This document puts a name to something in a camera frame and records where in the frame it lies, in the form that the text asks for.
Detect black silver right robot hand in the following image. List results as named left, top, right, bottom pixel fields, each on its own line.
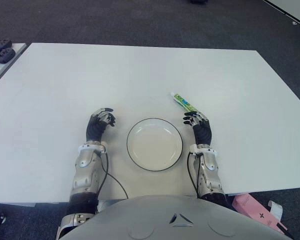
left=182, top=111, right=213, bottom=146

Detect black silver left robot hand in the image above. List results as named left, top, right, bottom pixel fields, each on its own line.
left=86, top=106, right=117, bottom=143

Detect green toothpaste tube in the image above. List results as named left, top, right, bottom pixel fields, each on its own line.
left=169, top=92, right=200, bottom=114

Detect white plate with black rim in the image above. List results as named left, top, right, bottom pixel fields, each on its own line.
left=126, top=117, right=184, bottom=173

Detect pink cardboard box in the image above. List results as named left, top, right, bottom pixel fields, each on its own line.
left=231, top=193, right=289, bottom=235

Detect grey robot torso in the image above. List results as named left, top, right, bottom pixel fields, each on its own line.
left=58, top=194, right=295, bottom=240

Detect white paper tag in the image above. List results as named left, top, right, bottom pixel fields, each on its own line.
left=268, top=199, right=284, bottom=222

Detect white side table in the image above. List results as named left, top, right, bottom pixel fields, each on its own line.
left=0, top=42, right=28, bottom=90

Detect white desk with black edge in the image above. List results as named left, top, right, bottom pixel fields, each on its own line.
left=262, top=0, right=300, bottom=26

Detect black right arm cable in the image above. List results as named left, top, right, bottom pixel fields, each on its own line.
left=186, top=152, right=200, bottom=199

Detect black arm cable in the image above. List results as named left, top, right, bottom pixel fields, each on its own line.
left=94, top=149, right=129, bottom=200
left=186, top=152, right=200, bottom=199

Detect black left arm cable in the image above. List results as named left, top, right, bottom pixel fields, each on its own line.
left=94, top=149, right=129, bottom=200

